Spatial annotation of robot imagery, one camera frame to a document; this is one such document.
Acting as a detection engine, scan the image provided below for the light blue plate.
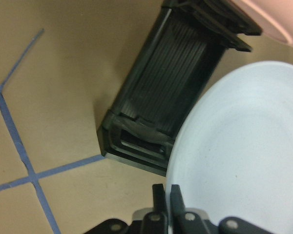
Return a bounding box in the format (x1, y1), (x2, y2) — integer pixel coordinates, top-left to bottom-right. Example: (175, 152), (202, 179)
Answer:
(166, 61), (293, 234)

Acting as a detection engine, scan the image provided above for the pink plate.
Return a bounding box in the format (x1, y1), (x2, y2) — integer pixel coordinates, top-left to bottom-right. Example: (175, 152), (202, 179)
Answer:
(231, 0), (293, 47)

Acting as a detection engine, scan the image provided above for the black dish rack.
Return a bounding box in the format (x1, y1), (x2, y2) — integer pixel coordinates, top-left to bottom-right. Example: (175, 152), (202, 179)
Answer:
(98, 0), (262, 176)

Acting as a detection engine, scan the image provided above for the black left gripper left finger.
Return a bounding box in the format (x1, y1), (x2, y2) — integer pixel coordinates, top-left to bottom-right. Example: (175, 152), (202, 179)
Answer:
(143, 184), (167, 234)

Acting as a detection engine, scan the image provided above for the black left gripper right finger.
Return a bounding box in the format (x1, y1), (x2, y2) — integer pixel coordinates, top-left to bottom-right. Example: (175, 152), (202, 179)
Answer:
(170, 184), (210, 234)

